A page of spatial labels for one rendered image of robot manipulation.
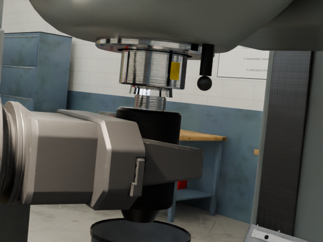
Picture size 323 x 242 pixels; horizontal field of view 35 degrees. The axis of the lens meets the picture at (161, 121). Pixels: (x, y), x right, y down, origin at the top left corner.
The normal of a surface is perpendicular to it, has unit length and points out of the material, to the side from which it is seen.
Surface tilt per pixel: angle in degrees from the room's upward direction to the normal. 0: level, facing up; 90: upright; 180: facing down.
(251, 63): 90
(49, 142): 90
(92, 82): 90
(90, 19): 149
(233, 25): 124
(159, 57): 90
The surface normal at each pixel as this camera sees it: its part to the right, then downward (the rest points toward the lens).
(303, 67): -0.72, -0.04
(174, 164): 0.48, 0.10
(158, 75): 0.21, 0.07
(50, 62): 0.69, 0.11
